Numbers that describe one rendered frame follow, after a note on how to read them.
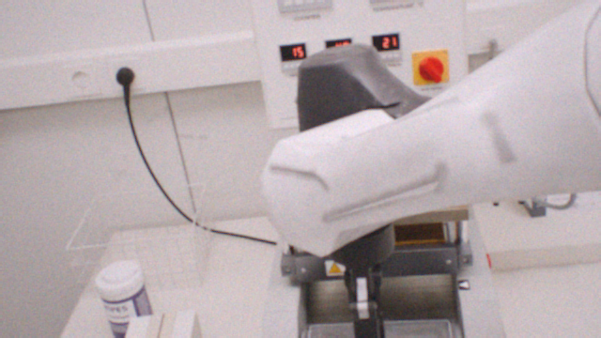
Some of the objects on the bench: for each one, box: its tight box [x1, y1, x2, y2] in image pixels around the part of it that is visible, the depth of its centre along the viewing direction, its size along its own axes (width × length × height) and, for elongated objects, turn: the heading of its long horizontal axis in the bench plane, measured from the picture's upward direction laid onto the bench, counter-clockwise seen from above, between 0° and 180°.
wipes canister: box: [95, 260, 154, 338], centre depth 135 cm, size 9×9×15 cm
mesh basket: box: [66, 184, 217, 299], centre depth 156 cm, size 22×26×13 cm
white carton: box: [523, 192, 601, 218], centre depth 150 cm, size 12×23×7 cm, turn 106°
